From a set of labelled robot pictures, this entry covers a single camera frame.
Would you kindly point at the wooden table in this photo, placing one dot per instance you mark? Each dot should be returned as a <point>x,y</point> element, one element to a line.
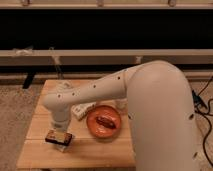
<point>85,151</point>

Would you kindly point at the orange plate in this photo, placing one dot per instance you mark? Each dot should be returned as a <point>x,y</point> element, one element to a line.
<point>98,130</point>

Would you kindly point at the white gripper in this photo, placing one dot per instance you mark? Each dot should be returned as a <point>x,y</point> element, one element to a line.
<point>60,121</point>

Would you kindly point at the clear plastic cup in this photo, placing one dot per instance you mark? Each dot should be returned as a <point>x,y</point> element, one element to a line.
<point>121,104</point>

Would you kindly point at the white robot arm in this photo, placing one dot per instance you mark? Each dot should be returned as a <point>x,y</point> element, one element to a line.
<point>160,103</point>

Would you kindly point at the brown sausage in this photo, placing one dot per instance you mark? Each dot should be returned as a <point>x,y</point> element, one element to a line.
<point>105,122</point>

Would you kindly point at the brown and black eraser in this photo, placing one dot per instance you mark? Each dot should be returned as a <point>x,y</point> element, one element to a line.
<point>60,138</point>

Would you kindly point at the wooden shelf rail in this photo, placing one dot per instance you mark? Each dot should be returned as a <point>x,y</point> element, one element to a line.
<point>103,57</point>

